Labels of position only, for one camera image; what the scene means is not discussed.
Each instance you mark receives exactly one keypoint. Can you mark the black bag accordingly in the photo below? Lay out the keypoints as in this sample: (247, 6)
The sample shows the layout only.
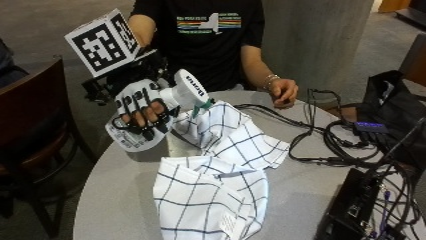
(399, 110)

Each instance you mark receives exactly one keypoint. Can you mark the dark wooden chair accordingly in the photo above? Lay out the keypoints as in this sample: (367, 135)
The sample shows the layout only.
(30, 116)

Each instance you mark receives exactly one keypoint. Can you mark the dark blue garment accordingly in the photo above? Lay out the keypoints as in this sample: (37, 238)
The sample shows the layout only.
(8, 66)

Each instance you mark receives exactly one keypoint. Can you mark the brown chair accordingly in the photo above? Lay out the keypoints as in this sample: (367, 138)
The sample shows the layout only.
(414, 60)

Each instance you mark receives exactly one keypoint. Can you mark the black glove wrist mount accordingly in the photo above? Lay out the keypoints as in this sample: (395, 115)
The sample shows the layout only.
(128, 71)

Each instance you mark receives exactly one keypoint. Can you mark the black electronics box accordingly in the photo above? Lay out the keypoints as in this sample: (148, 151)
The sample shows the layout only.
(354, 203)

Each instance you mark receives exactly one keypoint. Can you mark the white plastic bottle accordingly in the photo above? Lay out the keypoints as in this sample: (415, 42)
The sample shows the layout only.
(190, 86)

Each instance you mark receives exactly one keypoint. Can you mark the black printed t-shirt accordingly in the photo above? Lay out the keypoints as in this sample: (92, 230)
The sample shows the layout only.
(207, 43)

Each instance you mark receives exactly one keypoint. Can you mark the white checked cloth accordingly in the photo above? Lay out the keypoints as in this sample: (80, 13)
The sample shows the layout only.
(234, 133)
(207, 200)

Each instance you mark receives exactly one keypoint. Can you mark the blue usb hub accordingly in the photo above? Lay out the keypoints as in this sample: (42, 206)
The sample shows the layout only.
(370, 127)

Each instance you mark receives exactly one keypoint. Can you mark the white marker cube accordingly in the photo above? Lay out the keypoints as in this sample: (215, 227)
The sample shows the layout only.
(100, 45)

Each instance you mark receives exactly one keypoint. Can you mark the grey concrete column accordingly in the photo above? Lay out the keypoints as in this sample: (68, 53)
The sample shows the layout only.
(314, 43)

